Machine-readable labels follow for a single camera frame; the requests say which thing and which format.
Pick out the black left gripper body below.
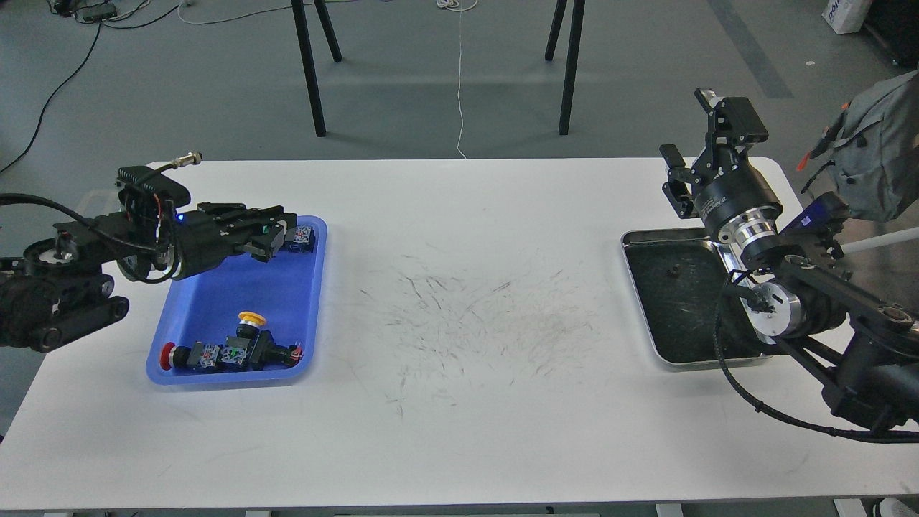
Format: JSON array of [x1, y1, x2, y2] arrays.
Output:
[[174, 209, 252, 279]]

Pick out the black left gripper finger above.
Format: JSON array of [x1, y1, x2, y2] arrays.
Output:
[[241, 226, 286, 262], [197, 203, 298, 231]]

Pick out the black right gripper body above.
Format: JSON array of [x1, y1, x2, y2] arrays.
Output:
[[686, 148, 783, 248]]

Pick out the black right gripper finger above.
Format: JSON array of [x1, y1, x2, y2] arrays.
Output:
[[659, 144, 700, 218], [694, 88, 769, 156]]

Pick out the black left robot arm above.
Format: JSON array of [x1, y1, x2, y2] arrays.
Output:
[[1, 152, 297, 353]]

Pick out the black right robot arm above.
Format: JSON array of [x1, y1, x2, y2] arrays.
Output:
[[659, 88, 918, 444]]

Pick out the blue plastic tray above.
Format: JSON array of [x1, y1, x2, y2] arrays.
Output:
[[146, 215, 327, 390]]

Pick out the silver metal tray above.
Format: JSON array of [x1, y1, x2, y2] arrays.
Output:
[[621, 227, 769, 372]]

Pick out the grey backpack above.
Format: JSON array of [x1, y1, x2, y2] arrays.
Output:
[[797, 70, 918, 223]]

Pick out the black right stand legs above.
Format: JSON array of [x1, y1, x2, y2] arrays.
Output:
[[543, 1, 587, 136]]

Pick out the black stand legs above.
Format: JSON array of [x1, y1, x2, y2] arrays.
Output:
[[543, 1, 587, 136], [290, 1, 342, 138]]

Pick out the black left stand legs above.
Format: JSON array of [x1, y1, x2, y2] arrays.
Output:
[[290, 1, 342, 138]]

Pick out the green push button switch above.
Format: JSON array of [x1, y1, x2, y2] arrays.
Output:
[[284, 225, 316, 254]]

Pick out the yellow push button switch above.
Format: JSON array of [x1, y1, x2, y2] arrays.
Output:
[[218, 311, 303, 372]]

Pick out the red push button switch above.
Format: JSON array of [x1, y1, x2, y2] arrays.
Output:
[[159, 341, 221, 373]]

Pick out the black floor cable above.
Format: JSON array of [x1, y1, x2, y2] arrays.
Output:
[[0, 0, 184, 174]]

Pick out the white hanging cord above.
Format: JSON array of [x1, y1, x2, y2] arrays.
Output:
[[435, 0, 480, 159]]

